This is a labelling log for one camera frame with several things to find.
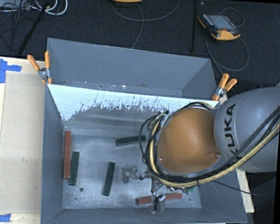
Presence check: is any red-brown flat block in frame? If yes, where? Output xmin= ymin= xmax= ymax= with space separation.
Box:
xmin=136 ymin=189 xmax=184 ymax=209
xmin=61 ymin=130 xmax=75 ymax=180

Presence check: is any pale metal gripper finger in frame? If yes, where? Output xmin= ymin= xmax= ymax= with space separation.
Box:
xmin=122 ymin=164 xmax=140 ymax=176
xmin=120 ymin=171 xmax=141 ymax=185

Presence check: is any black cylinder on white bracket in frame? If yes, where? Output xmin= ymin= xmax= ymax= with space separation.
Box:
xmin=150 ymin=192 xmax=167 ymax=215

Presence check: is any grey metal bin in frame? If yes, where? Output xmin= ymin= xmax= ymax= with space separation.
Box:
xmin=32 ymin=38 xmax=261 ymax=224

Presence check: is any pale flat board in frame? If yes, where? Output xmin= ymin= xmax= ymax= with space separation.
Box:
xmin=0 ymin=70 xmax=52 ymax=219

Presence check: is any dark green flat block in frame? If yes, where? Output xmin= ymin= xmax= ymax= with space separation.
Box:
xmin=115 ymin=132 xmax=147 ymax=149
xmin=68 ymin=151 xmax=80 ymax=187
xmin=102 ymin=161 xmax=116 ymax=197

